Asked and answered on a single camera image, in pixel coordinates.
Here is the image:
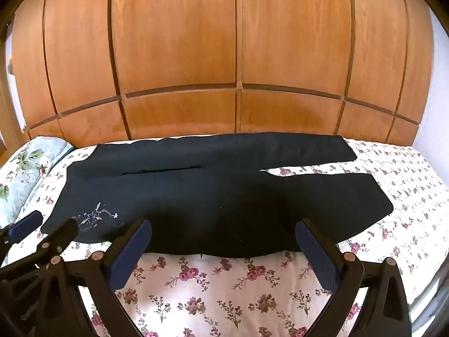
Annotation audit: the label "wooden wardrobe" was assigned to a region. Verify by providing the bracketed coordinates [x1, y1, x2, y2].
[7, 0, 436, 148]

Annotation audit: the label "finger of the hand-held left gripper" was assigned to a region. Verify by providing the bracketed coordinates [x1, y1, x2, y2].
[0, 218, 80, 282]
[0, 211, 44, 245]

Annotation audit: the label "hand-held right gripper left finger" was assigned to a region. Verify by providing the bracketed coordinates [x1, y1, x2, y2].
[33, 217, 152, 337]

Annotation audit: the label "light blue floral pillow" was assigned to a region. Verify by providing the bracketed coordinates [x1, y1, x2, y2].
[0, 136, 76, 229]

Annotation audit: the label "black pants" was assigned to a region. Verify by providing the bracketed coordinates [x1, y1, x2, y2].
[40, 131, 393, 258]

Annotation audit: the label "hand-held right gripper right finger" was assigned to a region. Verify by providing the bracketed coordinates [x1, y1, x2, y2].
[295, 218, 413, 337]

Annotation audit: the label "floral bed sheet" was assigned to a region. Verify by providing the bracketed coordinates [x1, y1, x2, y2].
[0, 135, 449, 337]

